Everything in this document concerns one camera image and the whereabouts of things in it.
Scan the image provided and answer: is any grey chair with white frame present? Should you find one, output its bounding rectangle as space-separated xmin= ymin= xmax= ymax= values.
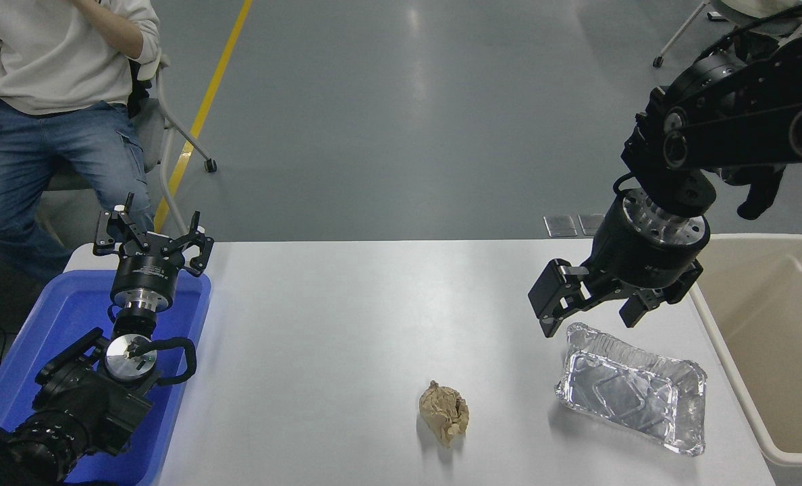
xmin=36 ymin=53 xmax=218 ymax=247

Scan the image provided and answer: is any large pale bin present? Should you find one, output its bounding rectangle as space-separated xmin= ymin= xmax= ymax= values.
xmin=688 ymin=234 xmax=802 ymax=468

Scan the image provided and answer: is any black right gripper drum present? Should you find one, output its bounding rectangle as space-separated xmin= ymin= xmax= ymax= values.
xmin=587 ymin=196 xmax=711 ymax=298

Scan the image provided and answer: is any grey wheeled chair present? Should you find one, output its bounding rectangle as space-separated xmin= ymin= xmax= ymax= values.
xmin=653 ymin=0 xmax=802 ymax=69

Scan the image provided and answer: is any crumpled tan paper ball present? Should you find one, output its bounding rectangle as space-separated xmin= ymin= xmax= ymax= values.
xmin=419 ymin=380 xmax=470 ymax=448

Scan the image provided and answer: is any blue plastic tray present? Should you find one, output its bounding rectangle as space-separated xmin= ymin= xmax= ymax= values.
xmin=0 ymin=270 xmax=211 ymax=486

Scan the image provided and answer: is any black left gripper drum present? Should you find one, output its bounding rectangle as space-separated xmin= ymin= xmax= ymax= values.
xmin=111 ymin=240 xmax=186 ymax=298

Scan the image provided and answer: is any rectangular foil tray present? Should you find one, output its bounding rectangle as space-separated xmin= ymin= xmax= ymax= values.
xmin=555 ymin=322 xmax=707 ymax=457

